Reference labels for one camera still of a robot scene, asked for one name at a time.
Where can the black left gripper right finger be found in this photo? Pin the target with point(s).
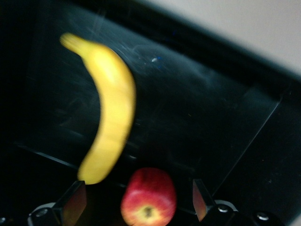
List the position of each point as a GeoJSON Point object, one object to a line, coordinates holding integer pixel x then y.
{"type": "Point", "coordinates": [200, 200]}

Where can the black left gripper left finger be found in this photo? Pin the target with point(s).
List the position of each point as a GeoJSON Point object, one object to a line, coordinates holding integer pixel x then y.
{"type": "Point", "coordinates": [73, 202]}

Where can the red apple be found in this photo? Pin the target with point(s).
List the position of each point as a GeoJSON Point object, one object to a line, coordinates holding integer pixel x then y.
{"type": "Point", "coordinates": [148, 195]}

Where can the black plastic box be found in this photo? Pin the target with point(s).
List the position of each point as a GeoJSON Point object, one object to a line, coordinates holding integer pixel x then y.
{"type": "Point", "coordinates": [188, 117]}

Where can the yellow banana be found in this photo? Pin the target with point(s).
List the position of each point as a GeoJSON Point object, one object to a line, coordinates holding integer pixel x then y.
{"type": "Point", "coordinates": [113, 94]}

